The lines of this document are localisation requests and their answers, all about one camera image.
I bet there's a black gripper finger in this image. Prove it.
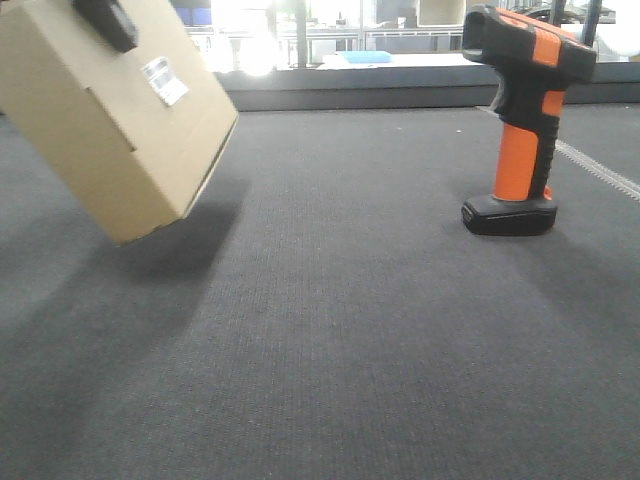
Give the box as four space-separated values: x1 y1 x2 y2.
71 0 139 53

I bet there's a small brown cardboard package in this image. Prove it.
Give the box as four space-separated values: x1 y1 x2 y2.
1 1 238 244

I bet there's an orange black barcode scanner gun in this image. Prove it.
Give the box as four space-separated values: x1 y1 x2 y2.
461 4 597 236

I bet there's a white barcode label sticker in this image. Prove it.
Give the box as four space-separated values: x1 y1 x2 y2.
141 56 189 107

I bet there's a blue tray on table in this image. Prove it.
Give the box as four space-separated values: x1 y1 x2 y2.
338 50 393 65

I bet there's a white table board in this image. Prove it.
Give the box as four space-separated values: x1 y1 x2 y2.
317 52 477 71

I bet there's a white plastic bin on shelf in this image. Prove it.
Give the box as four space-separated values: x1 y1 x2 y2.
417 0 466 27

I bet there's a black raised conveyor edge rail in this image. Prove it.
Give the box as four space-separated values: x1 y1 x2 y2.
214 62 640 112

